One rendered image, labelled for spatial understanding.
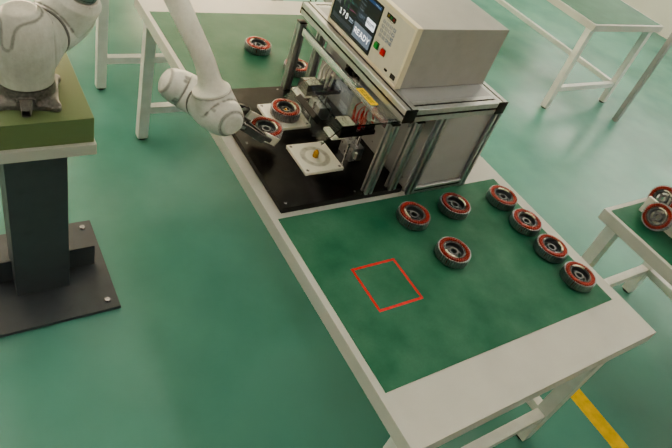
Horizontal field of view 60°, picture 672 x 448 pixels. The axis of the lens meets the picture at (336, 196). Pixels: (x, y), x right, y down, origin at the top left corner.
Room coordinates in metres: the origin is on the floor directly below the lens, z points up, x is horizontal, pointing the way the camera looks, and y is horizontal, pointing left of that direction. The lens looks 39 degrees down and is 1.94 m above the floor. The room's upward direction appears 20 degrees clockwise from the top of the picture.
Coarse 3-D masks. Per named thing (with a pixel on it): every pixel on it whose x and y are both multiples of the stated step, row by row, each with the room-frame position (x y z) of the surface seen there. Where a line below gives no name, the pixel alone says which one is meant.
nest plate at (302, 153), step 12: (300, 144) 1.66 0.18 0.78; (312, 144) 1.68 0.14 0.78; (324, 144) 1.71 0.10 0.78; (300, 156) 1.59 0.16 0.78; (312, 156) 1.62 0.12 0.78; (324, 156) 1.64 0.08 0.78; (300, 168) 1.54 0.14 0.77; (312, 168) 1.55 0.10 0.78; (324, 168) 1.57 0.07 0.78; (336, 168) 1.60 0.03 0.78
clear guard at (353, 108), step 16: (304, 80) 1.58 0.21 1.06; (320, 80) 1.61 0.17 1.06; (336, 80) 1.65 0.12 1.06; (352, 80) 1.69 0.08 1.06; (288, 96) 1.54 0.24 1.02; (304, 96) 1.53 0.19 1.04; (320, 96) 1.52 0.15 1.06; (336, 96) 1.55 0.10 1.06; (352, 96) 1.59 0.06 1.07; (304, 112) 1.48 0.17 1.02; (320, 112) 1.46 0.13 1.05; (336, 112) 1.47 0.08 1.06; (352, 112) 1.50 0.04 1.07; (368, 112) 1.53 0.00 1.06; (384, 112) 1.57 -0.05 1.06; (320, 128) 1.42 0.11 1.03; (336, 128) 1.41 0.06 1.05
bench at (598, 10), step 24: (552, 0) 4.66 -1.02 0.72; (576, 0) 4.78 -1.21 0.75; (600, 0) 5.03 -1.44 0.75; (528, 24) 5.72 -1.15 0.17; (600, 24) 4.41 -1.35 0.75; (624, 24) 4.62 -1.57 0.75; (648, 24) 4.85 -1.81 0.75; (576, 48) 4.42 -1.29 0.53; (600, 72) 5.06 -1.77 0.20; (624, 72) 4.95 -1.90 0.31; (552, 96) 4.40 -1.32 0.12; (600, 96) 4.96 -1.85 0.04
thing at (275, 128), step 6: (252, 120) 1.59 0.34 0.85; (258, 120) 1.61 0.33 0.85; (264, 120) 1.62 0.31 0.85; (270, 120) 1.63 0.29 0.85; (258, 126) 1.60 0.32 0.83; (264, 126) 1.60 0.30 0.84; (270, 126) 1.62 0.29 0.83; (276, 126) 1.61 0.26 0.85; (270, 132) 1.57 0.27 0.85; (276, 132) 1.58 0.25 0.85; (282, 132) 1.59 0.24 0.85
